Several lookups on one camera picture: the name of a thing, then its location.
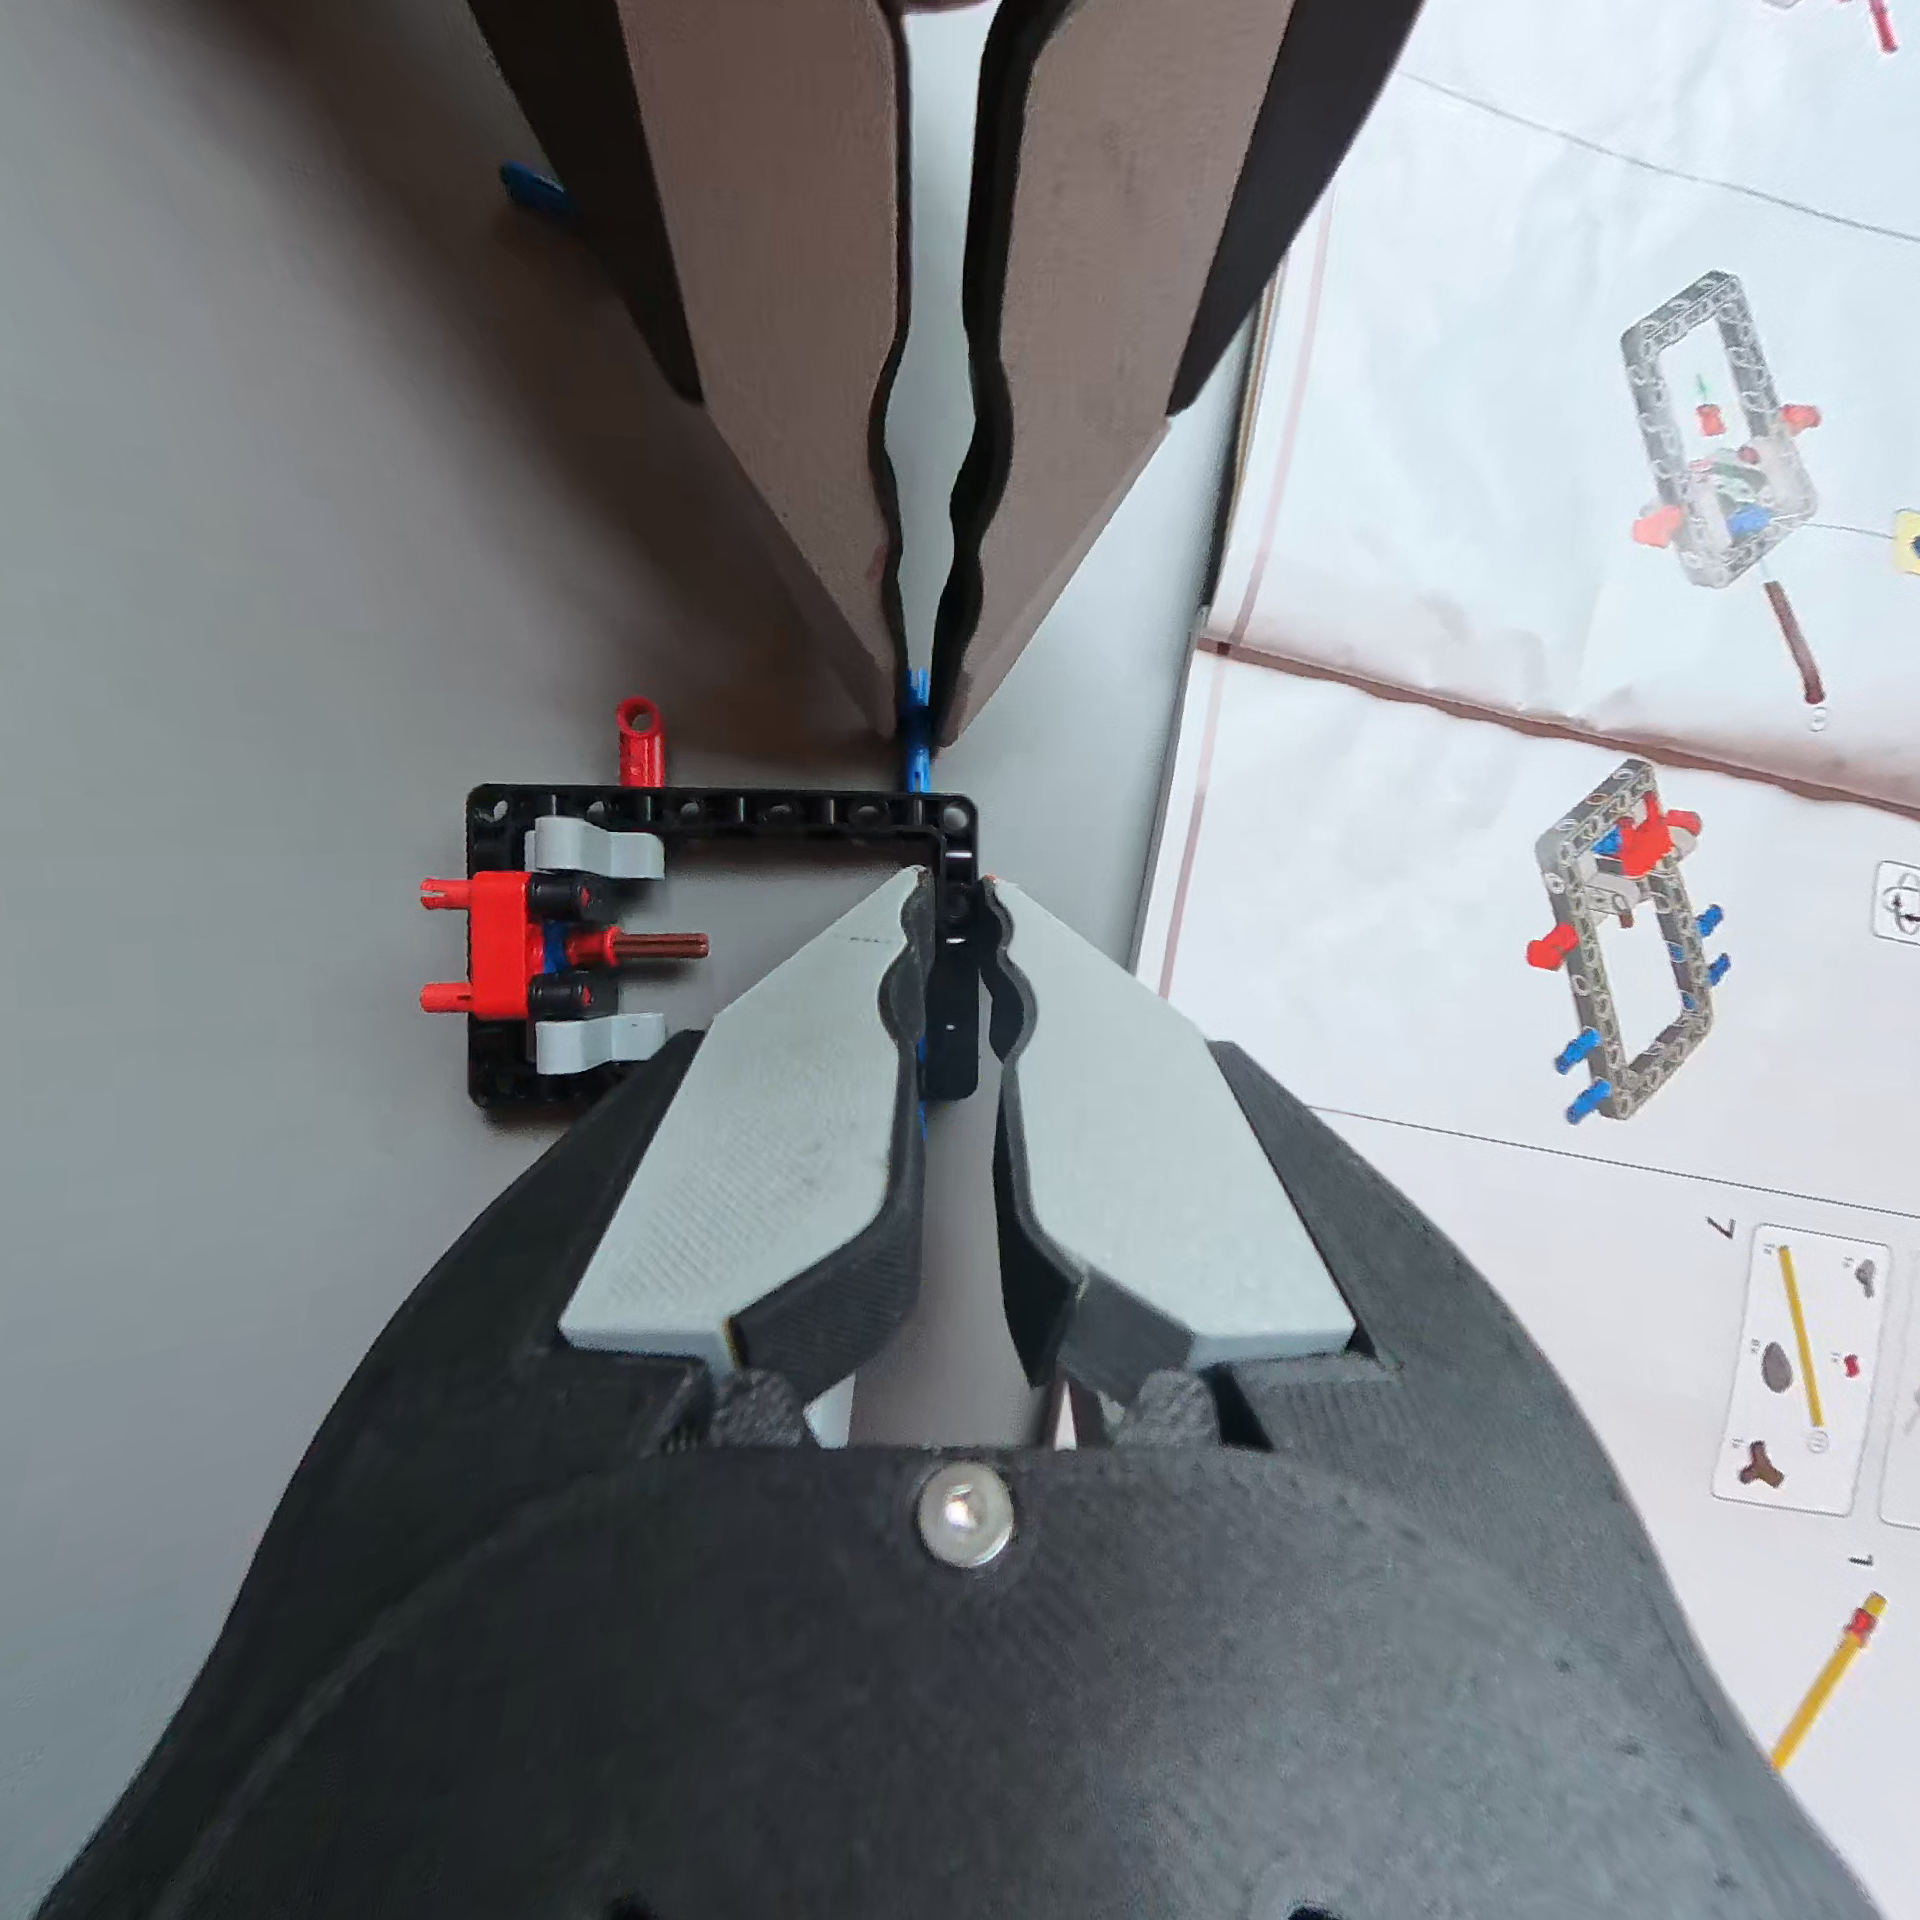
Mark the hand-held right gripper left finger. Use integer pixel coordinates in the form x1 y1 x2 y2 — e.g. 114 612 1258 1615
558 867 935 1419

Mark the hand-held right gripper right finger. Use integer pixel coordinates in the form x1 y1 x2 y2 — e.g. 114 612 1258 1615
983 878 1361 1408

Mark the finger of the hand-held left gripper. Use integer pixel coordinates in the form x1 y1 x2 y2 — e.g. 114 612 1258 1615
929 0 1298 748
619 0 915 741

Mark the black lego frame assembly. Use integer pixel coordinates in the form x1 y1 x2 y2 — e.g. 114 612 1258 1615
421 697 993 1119

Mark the white instruction booklet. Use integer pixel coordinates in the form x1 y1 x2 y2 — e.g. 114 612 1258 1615
1131 0 1920 1832

